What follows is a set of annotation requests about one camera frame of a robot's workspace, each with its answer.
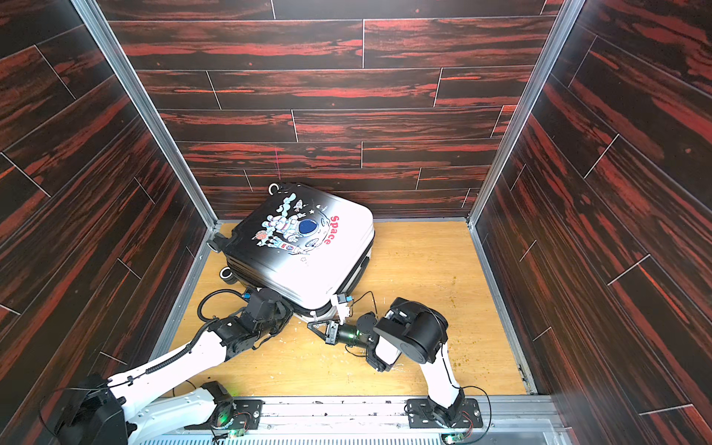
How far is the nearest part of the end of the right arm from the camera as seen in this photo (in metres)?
0.70

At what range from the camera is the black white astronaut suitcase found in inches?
32.1

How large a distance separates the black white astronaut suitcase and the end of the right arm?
74 millimetres
